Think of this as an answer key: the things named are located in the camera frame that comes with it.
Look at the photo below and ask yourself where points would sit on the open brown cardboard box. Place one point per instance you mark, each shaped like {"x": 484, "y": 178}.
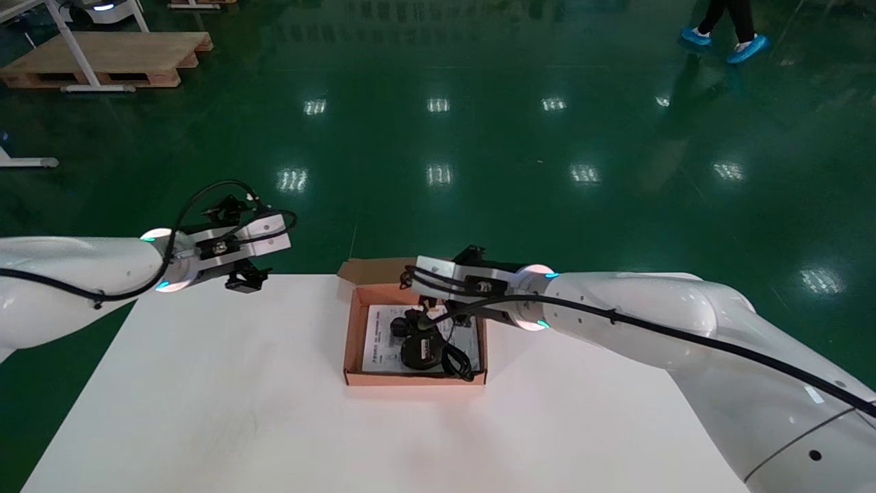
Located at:
{"x": 352, "y": 342}

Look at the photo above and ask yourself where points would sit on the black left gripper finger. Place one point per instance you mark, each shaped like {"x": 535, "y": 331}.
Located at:
{"x": 248, "y": 279}
{"x": 229, "y": 207}

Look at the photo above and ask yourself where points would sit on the white printed instruction sheet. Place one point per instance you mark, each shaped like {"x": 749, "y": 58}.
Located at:
{"x": 376, "y": 342}

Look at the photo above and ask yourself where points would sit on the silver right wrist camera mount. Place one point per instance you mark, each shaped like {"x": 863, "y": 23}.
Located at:
{"x": 503, "y": 284}

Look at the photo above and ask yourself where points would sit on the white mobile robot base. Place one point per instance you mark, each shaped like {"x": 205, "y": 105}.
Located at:
{"x": 102, "y": 9}

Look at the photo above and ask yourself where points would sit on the large wooden pallet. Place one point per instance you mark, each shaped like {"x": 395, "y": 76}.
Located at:
{"x": 116, "y": 55}

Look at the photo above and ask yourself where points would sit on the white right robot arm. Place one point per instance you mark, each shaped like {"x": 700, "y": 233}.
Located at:
{"x": 650, "y": 298}

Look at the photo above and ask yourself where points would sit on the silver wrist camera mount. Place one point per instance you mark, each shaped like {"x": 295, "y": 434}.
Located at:
{"x": 267, "y": 234}
{"x": 503, "y": 284}

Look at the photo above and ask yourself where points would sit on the person with blue shoe covers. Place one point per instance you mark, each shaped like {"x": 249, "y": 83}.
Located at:
{"x": 749, "y": 48}

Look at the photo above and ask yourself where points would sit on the white metal stand foot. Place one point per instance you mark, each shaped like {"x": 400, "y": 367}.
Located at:
{"x": 27, "y": 163}

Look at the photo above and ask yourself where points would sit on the white metal table frame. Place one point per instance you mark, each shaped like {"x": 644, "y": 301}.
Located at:
{"x": 72, "y": 48}

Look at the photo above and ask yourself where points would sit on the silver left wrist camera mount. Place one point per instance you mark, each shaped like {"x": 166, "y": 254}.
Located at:
{"x": 267, "y": 234}

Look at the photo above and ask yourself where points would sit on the small wooden pallet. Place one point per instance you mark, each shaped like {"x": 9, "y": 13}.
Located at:
{"x": 202, "y": 3}

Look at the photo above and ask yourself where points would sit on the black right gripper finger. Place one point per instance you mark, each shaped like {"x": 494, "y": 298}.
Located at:
{"x": 471, "y": 255}
{"x": 428, "y": 318}

